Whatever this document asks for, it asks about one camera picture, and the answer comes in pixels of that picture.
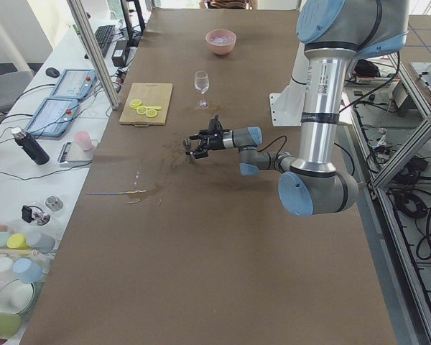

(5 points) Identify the lemon slice middle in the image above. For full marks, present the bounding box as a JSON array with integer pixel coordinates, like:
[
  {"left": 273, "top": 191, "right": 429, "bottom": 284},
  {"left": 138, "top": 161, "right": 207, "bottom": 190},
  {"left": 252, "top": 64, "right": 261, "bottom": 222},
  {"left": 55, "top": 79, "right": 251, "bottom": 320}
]
[{"left": 136, "top": 106, "right": 147, "bottom": 115}]

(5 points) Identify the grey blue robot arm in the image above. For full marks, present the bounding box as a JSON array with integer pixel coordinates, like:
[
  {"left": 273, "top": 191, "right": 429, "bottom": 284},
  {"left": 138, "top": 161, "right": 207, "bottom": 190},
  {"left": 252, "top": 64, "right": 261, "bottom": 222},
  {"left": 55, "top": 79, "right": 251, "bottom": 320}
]
[{"left": 186, "top": 1, "right": 409, "bottom": 216}]

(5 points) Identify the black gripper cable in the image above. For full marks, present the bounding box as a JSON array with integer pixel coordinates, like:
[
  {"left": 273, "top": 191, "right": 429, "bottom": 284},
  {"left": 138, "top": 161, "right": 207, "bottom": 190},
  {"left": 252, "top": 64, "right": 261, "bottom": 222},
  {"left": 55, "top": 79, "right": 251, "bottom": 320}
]
[{"left": 260, "top": 135, "right": 289, "bottom": 162}]

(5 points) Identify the pink cup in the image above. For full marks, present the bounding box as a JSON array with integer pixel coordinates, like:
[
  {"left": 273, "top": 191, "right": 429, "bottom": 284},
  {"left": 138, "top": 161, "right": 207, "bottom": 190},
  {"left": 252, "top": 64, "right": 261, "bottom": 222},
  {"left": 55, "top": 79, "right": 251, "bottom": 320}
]
[{"left": 74, "top": 131, "right": 93, "bottom": 151}]

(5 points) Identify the clear wine glass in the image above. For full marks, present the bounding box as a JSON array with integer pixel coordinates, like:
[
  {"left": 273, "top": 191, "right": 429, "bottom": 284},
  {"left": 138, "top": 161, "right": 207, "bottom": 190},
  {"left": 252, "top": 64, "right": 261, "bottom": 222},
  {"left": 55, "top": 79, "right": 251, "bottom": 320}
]
[{"left": 194, "top": 70, "right": 210, "bottom": 109}]

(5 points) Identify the lemon slice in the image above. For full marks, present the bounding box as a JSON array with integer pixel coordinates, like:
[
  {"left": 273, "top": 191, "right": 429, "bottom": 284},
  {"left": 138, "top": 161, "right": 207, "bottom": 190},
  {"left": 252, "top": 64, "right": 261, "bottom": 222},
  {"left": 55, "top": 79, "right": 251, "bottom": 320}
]
[
  {"left": 136, "top": 106, "right": 147, "bottom": 115},
  {"left": 129, "top": 99, "right": 142, "bottom": 109},
  {"left": 145, "top": 109, "right": 158, "bottom": 118}
]

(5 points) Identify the white kitchen scale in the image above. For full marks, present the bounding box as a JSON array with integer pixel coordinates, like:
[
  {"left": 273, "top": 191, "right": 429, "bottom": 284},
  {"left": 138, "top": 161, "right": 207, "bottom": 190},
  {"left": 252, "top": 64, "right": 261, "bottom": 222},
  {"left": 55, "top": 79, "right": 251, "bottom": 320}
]
[{"left": 57, "top": 139, "right": 99, "bottom": 167}]

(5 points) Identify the black computer mouse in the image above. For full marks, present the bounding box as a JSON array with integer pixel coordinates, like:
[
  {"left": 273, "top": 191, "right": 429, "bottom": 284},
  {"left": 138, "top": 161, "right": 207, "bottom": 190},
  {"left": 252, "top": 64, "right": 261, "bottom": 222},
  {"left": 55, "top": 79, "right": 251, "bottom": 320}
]
[{"left": 45, "top": 68, "right": 60, "bottom": 78}]

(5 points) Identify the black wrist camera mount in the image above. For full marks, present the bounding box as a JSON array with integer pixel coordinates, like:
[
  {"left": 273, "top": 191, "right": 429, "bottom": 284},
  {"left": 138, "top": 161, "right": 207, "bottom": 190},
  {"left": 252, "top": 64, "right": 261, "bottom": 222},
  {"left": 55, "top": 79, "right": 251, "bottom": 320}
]
[{"left": 207, "top": 114, "right": 230, "bottom": 135}]

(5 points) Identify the blue teach pendant near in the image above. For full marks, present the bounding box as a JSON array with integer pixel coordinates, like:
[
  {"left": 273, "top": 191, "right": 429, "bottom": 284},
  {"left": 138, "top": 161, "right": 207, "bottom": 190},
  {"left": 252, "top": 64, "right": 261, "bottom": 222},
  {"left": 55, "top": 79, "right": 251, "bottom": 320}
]
[{"left": 25, "top": 97, "right": 80, "bottom": 139}]

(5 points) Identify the lemon slice far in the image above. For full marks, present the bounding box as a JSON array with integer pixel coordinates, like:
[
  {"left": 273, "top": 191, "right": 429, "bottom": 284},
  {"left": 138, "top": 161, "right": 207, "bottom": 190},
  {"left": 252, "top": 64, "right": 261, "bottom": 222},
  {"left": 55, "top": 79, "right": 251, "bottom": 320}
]
[{"left": 145, "top": 109, "right": 158, "bottom": 118}]

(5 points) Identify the clear ice cubes pile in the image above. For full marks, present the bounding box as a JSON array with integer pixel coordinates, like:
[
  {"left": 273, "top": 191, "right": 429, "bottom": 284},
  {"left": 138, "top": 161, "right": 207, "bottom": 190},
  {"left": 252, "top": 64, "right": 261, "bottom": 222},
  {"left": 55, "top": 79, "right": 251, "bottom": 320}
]
[{"left": 209, "top": 36, "right": 234, "bottom": 46}]

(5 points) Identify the bamboo cutting board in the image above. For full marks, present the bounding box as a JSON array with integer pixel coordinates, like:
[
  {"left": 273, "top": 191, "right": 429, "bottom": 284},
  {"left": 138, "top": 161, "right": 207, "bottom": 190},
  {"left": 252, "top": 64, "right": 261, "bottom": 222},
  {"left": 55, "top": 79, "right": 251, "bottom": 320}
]
[{"left": 119, "top": 83, "right": 173, "bottom": 126}]

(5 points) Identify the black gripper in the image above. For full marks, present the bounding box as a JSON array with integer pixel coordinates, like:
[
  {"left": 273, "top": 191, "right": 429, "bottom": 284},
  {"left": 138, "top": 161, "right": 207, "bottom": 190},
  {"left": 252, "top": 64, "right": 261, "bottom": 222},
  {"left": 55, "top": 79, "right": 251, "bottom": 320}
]
[{"left": 186, "top": 132, "right": 225, "bottom": 159}]

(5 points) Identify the steel double jigger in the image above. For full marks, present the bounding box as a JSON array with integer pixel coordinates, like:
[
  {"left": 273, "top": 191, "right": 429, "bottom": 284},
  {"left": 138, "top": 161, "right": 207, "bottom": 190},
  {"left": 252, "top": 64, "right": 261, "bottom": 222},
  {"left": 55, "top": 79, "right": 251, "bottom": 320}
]
[{"left": 182, "top": 139, "right": 193, "bottom": 157}]

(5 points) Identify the pink bowl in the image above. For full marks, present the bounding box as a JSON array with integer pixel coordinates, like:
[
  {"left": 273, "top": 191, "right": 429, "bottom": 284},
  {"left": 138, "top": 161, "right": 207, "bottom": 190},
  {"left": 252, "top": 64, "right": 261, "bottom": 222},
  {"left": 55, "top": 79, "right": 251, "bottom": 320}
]
[{"left": 205, "top": 29, "right": 237, "bottom": 55}]

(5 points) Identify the aluminium frame post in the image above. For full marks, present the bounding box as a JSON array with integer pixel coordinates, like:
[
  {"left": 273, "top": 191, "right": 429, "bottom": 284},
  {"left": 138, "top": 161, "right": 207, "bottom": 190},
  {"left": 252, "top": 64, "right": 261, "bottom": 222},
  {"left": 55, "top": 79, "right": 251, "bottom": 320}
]
[{"left": 67, "top": 0, "right": 120, "bottom": 110}]

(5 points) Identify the black keyboard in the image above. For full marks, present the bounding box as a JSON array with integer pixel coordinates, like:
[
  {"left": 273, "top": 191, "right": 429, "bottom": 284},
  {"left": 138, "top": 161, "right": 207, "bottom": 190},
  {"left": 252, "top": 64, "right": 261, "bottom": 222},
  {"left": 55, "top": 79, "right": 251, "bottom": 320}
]
[{"left": 94, "top": 24, "right": 116, "bottom": 57}]

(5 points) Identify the lemon slice near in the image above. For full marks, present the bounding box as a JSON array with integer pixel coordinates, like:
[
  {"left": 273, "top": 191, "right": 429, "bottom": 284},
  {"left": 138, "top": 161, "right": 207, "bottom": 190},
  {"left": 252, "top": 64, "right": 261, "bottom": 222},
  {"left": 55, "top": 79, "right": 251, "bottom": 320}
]
[{"left": 129, "top": 99, "right": 142, "bottom": 109}]

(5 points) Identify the white green rimmed plate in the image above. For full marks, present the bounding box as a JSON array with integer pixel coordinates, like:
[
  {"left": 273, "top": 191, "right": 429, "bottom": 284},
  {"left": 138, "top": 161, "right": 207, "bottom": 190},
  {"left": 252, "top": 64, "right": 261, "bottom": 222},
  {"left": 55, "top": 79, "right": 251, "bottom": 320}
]
[{"left": 0, "top": 280, "right": 34, "bottom": 314}]

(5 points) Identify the blue teach pendant far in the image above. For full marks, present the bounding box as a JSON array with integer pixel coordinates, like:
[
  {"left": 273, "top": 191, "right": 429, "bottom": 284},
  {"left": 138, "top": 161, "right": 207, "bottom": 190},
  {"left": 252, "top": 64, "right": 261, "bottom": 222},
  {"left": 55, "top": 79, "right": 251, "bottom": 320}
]
[{"left": 50, "top": 69, "right": 96, "bottom": 101}]

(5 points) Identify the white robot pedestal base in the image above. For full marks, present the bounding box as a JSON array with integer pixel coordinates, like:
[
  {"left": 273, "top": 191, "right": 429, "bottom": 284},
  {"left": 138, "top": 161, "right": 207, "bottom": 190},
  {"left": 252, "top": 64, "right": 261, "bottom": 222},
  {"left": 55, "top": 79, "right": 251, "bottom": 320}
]
[{"left": 269, "top": 92, "right": 305, "bottom": 127}]

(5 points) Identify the black water bottle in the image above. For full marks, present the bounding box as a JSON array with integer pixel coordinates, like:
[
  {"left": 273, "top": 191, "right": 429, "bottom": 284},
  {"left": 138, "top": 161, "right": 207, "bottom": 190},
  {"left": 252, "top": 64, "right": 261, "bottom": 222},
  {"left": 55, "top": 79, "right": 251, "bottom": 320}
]
[{"left": 11, "top": 127, "right": 50, "bottom": 165}]

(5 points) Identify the blue teach pendant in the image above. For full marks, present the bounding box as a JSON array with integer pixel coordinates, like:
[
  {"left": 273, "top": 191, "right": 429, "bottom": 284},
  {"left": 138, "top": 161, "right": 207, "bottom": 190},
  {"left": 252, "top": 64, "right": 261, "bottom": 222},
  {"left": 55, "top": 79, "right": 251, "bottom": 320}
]
[
  {"left": 25, "top": 97, "right": 80, "bottom": 139},
  {"left": 50, "top": 69, "right": 96, "bottom": 101}
]

